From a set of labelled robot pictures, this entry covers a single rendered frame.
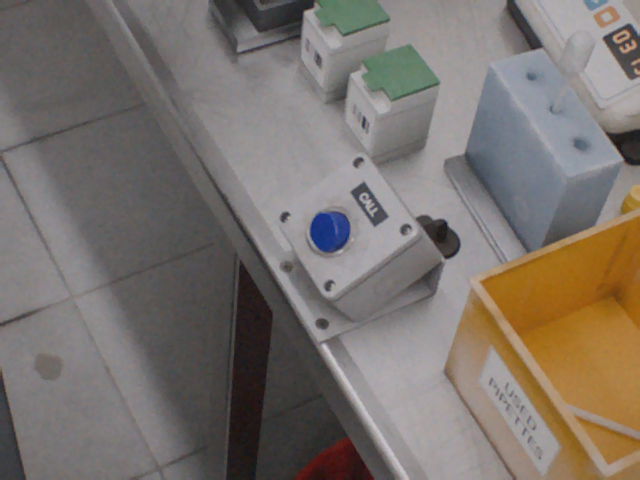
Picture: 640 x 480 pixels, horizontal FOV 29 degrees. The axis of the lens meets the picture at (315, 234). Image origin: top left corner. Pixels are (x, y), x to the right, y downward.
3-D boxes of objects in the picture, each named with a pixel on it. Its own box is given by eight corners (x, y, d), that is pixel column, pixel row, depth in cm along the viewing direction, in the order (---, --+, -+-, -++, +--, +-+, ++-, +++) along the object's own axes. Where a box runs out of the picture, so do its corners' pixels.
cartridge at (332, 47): (297, 67, 92) (304, -1, 87) (353, 48, 94) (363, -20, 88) (323, 104, 90) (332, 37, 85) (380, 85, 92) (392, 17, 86)
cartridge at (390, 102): (340, 128, 89) (351, 61, 83) (397, 108, 90) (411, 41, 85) (369, 168, 87) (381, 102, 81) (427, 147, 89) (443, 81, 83)
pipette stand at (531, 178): (442, 168, 88) (468, 67, 79) (528, 142, 90) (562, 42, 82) (511, 279, 82) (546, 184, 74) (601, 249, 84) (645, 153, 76)
